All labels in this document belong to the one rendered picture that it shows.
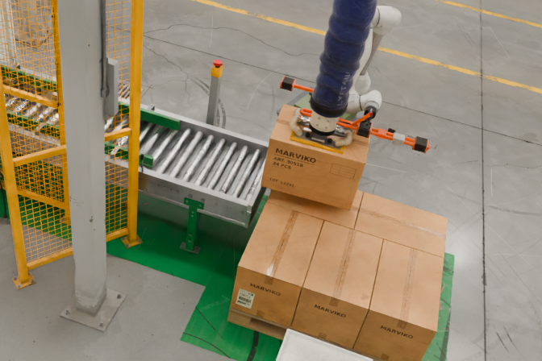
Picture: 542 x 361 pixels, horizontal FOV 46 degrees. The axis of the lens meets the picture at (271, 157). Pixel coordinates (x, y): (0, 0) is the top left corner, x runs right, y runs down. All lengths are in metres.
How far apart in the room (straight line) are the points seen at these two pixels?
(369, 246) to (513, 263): 1.54
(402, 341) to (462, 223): 1.73
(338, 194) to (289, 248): 0.47
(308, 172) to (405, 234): 0.80
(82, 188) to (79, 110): 0.50
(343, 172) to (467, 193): 2.01
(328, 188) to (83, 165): 1.55
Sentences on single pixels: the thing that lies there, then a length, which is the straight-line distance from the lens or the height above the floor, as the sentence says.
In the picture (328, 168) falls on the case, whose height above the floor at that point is 0.96.
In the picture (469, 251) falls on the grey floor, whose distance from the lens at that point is 5.19.
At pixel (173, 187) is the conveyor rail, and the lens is 4.19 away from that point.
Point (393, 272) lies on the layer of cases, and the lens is 4.01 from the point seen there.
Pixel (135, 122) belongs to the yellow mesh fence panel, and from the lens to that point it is 3.86.
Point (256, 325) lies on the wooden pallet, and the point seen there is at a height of 0.02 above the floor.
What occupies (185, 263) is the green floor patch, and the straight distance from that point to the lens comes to 4.47.
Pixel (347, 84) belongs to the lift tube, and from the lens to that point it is 3.69.
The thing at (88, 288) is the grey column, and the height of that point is 0.28.
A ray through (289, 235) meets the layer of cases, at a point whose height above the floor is 0.54.
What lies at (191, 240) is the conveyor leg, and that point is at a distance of 4.47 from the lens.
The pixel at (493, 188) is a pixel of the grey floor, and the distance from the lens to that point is 5.90.
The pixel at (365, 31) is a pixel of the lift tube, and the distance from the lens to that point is 3.54.
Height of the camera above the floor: 3.40
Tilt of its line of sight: 39 degrees down
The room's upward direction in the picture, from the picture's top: 12 degrees clockwise
